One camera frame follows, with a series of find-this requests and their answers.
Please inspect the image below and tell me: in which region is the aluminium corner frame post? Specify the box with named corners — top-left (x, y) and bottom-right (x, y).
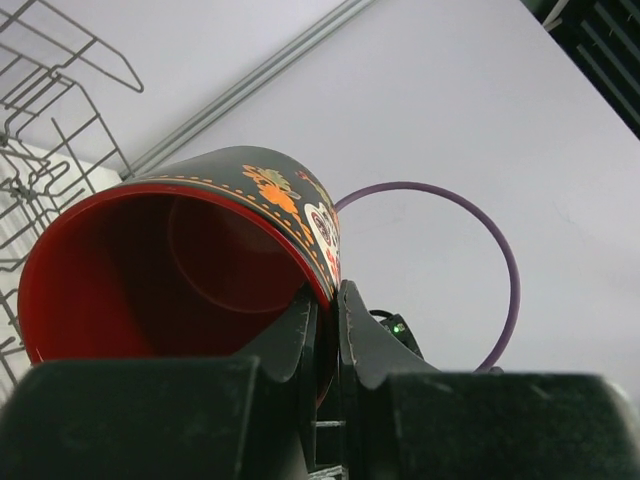
top-left (119, 0), bottom-right (376, 180)

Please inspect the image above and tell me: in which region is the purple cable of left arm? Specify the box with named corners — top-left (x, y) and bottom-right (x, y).
top-left (332, 181), bottom-right (522, 374)

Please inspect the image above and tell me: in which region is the black skull mug red inside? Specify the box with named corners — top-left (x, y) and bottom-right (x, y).
top-left (17, 146), bottom-right (341, 398)

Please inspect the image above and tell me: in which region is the grey wire dish rack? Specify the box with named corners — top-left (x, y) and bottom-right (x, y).
top-left (1, 1), bottom-right (144, 398)

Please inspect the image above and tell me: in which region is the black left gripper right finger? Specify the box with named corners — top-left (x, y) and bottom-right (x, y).
top-left (336, 280), bottom-right (438, 389)

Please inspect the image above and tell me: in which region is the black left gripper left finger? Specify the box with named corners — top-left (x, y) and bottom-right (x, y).
top-left (233, 288), bottom-right (320, 383)

